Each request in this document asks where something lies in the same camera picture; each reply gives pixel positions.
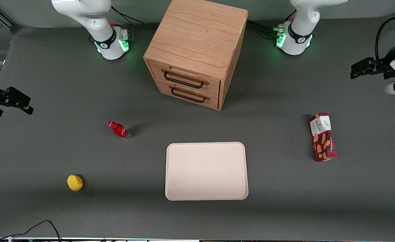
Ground black loose cable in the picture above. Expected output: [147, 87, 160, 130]
[0, 220, 62, 242]

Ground wooden two-drawer cabinet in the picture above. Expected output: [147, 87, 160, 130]
[143, 0, 249, 111]

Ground red drink bottle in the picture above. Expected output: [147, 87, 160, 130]
[108, 120, 132, 140]

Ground black drawer handle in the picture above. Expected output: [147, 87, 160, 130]
[171, 86, 207, 104]
[164, 71, 205, 89]

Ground black left base cables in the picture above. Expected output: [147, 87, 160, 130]
[247, 10, 297, 39]

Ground black base cables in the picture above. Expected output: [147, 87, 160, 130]
[247, 10, 297, 39]
[111, 5, 145, 26]

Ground yellow round sponge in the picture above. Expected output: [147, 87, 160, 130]
[67, 174, 83, 192]

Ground white rectangular tray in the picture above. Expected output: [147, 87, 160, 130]
[165, 142, 249, 201]

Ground red cookie box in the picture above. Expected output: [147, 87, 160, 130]
[308, 112, 338, 162]

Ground black right base cables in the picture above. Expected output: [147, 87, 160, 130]
[111, 5, 145, 26]

